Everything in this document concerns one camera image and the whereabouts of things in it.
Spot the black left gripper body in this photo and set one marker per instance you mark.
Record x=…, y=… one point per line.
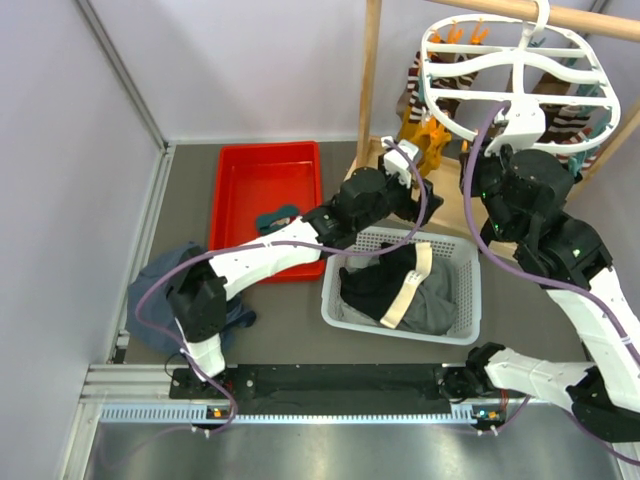
x=398, y=200

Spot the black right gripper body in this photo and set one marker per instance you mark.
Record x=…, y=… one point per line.
x=487, y=175

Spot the mustard yellow sock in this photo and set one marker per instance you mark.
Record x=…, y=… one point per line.
x=431, y=160
x=413, y=131

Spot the orange clothes peg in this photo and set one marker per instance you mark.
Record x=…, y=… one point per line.
x=455, y=34
x=438, y=134

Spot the white round clip hanger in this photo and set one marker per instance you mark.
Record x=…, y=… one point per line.
x=557, y=51

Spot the teal sock with print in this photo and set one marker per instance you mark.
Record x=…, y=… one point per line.
x=270, y=222

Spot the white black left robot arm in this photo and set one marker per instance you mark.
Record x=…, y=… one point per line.
x=199, y=294

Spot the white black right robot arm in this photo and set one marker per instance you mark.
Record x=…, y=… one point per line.
x=524, y=194

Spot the brown white striped sock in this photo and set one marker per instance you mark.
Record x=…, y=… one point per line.
x=412, y=101

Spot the black garment with beige band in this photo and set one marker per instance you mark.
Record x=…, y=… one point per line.
x=384, y=291

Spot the grey sock red stripes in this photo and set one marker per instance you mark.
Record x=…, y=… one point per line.
x=568, y=124

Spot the white perforated laundry basket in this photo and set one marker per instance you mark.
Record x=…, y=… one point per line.
x=461, y=253

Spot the tan beige sock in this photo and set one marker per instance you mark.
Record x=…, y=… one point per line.
x=547, y=84

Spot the grey garment in basket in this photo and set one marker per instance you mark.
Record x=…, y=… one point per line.
x=433, y=310

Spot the red plastic tray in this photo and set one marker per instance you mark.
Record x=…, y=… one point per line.
x=258, y=179

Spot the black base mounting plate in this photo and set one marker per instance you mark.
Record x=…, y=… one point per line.
x=337, y=388

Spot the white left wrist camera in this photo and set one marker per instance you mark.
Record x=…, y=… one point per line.
x=400, y=160

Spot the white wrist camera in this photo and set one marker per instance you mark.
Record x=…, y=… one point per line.
x=400, y=160
x=525, y=124

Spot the wooden drying rack frame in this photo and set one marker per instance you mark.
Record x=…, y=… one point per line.
x=450, y=219

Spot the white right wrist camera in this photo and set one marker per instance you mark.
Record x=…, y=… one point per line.
x=525, y=124

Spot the silver slotted cable duct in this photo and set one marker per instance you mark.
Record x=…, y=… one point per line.
x=201, y=414

